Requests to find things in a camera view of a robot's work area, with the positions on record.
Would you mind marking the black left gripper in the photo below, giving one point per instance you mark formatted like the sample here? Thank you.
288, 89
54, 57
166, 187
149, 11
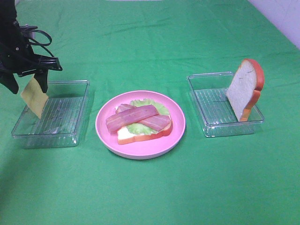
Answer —
23, 61

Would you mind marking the yellow cheese slice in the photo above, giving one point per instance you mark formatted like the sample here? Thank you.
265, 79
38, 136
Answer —
34, 97

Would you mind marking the bread slice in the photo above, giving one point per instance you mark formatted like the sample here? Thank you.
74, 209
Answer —
245, 88
125, 137

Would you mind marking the bacon strip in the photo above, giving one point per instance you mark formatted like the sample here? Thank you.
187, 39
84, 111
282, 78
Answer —
127, 117
157, 122

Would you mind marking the green lettuce leaf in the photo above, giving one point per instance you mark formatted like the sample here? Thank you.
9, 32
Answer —
141, 129

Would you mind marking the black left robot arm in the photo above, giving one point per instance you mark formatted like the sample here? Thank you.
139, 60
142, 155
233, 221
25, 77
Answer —
10, 32

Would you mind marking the clear left plastic tray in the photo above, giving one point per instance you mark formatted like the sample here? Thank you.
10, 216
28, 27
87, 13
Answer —
64, 118

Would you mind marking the clear plastic tray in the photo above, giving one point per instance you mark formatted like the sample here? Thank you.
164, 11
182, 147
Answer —
215, 114
64, 118

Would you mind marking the pink round plate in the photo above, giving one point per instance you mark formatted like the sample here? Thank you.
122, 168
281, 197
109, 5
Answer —
145, 149

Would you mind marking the clear right plastic tray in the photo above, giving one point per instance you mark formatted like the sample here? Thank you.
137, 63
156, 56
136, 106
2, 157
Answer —
215, 114

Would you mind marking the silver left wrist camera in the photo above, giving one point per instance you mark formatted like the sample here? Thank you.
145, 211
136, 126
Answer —
28, 31

